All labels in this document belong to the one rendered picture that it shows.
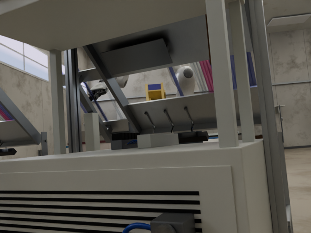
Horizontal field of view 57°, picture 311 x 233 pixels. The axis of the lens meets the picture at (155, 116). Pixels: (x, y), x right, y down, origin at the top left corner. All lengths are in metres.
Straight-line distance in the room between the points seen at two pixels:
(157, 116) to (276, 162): 0.78
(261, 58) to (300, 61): 11.08
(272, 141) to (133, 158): 0.47
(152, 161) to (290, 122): 11.06
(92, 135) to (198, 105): 0.62
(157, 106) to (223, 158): 0.99
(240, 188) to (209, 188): 0.05
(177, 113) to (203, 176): 0.97
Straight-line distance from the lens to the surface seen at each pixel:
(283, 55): 11.90
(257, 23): 0.98
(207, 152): 0.52
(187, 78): 1.91
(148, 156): 0.56
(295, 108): 11.66
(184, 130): 1.51
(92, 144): 1.66
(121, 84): 1.88
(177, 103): 1.43
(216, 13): 0.57
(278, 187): 0.93
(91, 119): 1.67
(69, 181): 0.68
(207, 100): 1.39
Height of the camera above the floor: 0.64
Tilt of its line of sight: 5 degrees up
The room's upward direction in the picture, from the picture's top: 4 degrees counter-clockwise
